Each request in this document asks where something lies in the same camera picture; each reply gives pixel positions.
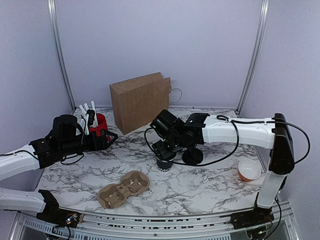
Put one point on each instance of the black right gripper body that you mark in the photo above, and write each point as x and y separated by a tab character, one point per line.
173	145

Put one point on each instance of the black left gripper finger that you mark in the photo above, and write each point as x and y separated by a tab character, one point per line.
108	134
107	143

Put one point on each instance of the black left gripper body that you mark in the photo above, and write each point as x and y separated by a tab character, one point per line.
93	145

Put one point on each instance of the black paper coffee cup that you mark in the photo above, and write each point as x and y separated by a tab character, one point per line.
164	164

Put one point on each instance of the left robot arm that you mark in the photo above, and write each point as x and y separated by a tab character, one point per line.
66	140

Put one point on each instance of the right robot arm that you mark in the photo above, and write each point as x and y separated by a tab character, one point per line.
202	128

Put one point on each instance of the red cylindrical holder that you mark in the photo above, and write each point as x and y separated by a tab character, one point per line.
98	129

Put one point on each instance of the white wrapped straw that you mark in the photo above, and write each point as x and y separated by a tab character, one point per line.
86	107
83	110
94	114

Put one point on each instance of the stack of black lids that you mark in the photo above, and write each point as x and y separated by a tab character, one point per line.
192	156

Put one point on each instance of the brown paper bag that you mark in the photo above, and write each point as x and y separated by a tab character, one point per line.
137	101

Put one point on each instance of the brown cardboard cup carrier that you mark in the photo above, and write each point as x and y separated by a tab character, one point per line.
133	183

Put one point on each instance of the orange white bowl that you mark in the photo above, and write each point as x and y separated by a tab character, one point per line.
248	170

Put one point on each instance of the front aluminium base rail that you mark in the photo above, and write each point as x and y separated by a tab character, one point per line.
216	226

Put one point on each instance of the left aluminium post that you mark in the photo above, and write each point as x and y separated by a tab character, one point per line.
59	52

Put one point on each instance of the aluminium post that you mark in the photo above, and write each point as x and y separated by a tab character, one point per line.
59	52
261	28

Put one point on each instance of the right aluminium post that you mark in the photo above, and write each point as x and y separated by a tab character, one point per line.
261	28

